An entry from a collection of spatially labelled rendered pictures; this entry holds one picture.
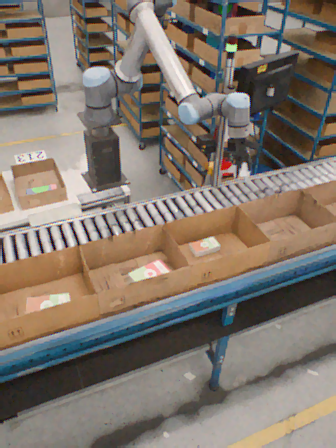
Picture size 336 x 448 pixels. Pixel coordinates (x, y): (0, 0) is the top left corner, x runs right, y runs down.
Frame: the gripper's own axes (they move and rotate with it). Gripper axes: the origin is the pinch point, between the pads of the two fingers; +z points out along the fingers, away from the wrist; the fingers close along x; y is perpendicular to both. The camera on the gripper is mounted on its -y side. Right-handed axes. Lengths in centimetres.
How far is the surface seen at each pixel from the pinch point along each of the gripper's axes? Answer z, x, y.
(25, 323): 21, -7, 108
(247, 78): -34, -27, -36
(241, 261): 27.3, 18.3, 21.1
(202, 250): 29.4, -2.6, 24.5
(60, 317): 24, -4, 96
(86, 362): 59, -10, 90
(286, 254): 33.4, 24.4, -3.1
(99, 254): 21, -25, 66
